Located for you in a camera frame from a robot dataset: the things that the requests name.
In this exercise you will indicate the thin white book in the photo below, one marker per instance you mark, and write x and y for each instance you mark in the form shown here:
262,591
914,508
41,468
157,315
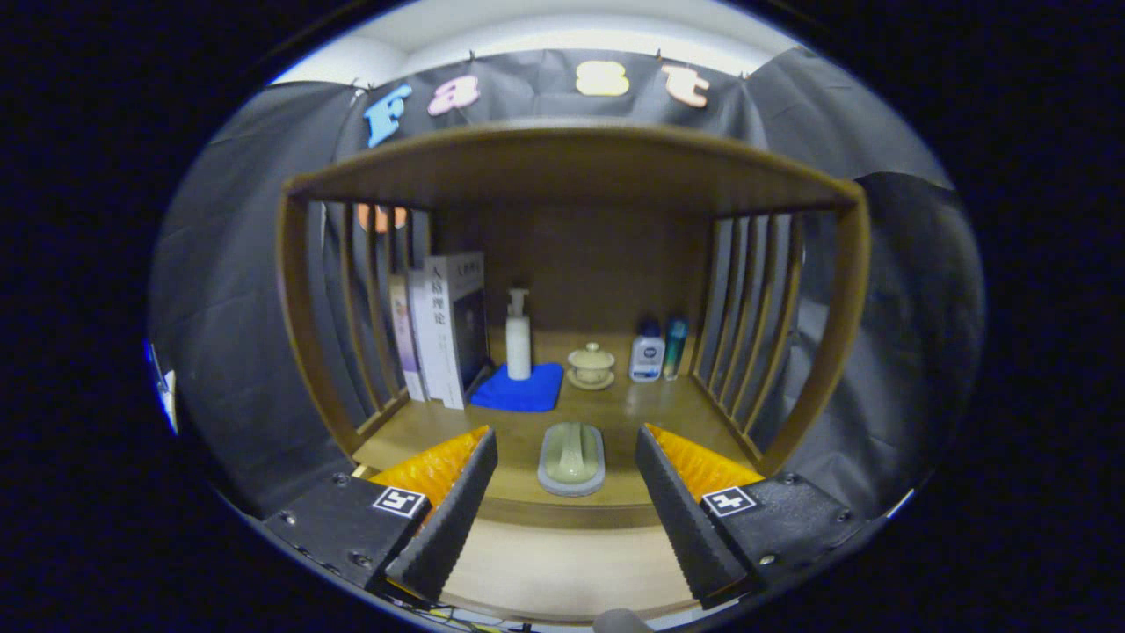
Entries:
426,343

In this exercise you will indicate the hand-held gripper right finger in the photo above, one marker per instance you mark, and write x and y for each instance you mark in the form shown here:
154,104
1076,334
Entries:
685,519

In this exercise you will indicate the white lotion bottle blue cap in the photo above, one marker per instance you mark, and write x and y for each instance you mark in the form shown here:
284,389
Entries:
647,359

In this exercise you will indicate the thick white and black book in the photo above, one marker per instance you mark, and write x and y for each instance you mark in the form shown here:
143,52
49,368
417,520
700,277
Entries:
453,325

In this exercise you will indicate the wooden drawer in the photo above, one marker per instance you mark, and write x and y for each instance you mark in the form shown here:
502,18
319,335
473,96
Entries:
562,571

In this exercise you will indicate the white blue-edged object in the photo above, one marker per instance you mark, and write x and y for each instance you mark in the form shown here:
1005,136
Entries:
165,396

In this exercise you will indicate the thin purple book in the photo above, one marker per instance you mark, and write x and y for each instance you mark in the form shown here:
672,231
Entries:
404,352

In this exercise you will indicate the blue folded cloth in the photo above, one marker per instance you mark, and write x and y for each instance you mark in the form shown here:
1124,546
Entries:
518,396

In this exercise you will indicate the black backdrop cloth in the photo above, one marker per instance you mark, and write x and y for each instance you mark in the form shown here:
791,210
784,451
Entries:
237,290

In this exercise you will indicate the teal slim bottle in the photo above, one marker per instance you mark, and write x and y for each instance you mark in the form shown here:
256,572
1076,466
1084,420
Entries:
675,350

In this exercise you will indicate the wooden cabinet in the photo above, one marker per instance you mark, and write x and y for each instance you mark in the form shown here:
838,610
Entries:
571,167

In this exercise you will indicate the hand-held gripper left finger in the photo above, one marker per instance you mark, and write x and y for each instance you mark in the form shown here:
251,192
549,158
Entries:
453,519

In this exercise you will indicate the beige lidded ceramic cup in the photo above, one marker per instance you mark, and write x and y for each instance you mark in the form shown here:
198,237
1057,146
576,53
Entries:
591,365

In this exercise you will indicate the white pump bottle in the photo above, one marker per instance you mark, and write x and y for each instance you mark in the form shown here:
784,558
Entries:
518,347

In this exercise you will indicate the wooden countertop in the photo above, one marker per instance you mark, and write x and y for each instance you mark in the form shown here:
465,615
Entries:
620,413

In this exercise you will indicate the pale green oval container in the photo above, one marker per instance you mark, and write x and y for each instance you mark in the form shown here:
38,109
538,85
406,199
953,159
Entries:
571,462

